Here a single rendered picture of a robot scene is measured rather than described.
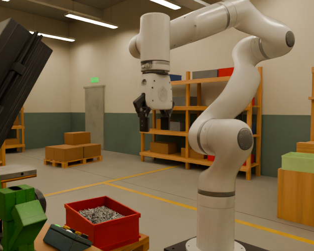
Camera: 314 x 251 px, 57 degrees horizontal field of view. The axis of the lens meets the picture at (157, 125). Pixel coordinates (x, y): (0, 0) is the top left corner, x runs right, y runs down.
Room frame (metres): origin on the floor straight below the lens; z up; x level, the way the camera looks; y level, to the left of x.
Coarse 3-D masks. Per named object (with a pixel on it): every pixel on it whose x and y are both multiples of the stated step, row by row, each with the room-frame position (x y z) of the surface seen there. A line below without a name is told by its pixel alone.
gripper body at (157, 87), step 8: (152, 72) 0.80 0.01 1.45; (160, 72) 0.80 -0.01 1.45; (144, 80) 0.81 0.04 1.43; (152, 80) 0.79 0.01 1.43; (160, 80) 0.81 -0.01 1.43; (168, 80) 0.84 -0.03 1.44; (144, 88) 0.79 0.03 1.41; (152, 88) 0.79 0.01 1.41; (160, 88) 0.81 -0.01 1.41; (168, 88) 0.84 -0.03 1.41; (152, 96) 0.78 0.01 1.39; (160, 96) 0.81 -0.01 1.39; (168, 96) 0.84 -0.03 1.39; (152, 104) 0.78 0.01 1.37; (160, 104) 0.81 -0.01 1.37; (168, 104) 0.84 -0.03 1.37
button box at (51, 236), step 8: (48, 232) 0.97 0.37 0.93; (56, 232) 0.95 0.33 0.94; (64, 232) 0.92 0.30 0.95; (72, 232) 0.97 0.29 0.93; (48, 240) 0.94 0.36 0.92; (56, 240) 0.92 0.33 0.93; (64, 240) 0.90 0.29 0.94; (72, 240) 0.89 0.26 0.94; (80, 240) 0.90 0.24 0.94; (88, 240) 0.93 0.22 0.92; (56, 248) 0.90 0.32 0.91; (64, 248) 0.88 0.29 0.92; (72, 248) 0.88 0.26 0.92; (80, 248) 0.90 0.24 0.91
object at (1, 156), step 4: (4, 140) 3.58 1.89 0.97; (4, 144) 3.58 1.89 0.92; (0, 148) 3.52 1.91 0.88; (4, 148) 3.58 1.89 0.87; (0, 152) 3.52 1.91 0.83; (4, 152) 3.58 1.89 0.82; (0, 156) 3.52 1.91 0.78; (4, 156) 3.57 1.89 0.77; (0, 160) 3.52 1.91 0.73; (4, 160) 3.57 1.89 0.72; (0, 164) 3.52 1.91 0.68; (4, 164) 3.57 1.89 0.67; (4, 184) 3.56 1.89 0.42
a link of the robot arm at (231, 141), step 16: (208, 128) 0.90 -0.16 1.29; (224, 128) 0.84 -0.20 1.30; (240, 128) 0.83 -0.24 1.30; (208, 144) 0.89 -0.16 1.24; (224, 144) 0.83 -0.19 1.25; (240, 144) 0.82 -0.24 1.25; (224, 160) 0.84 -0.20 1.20; (240, 160) 0.86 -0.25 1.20; (208, 176) 0.88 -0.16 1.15; (224, 176) 0.87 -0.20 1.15; (208, 192) 0.88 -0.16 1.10; (224, 192) 0.87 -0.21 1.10
